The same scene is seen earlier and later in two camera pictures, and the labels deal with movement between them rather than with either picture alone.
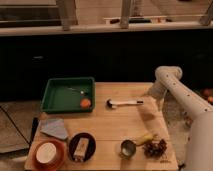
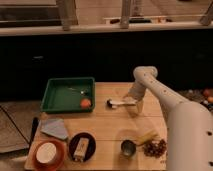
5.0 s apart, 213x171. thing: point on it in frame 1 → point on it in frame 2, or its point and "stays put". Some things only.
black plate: [74, 143] stays put
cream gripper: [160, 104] → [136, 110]
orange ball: [85, 103] stays put
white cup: [46, 152] stays put
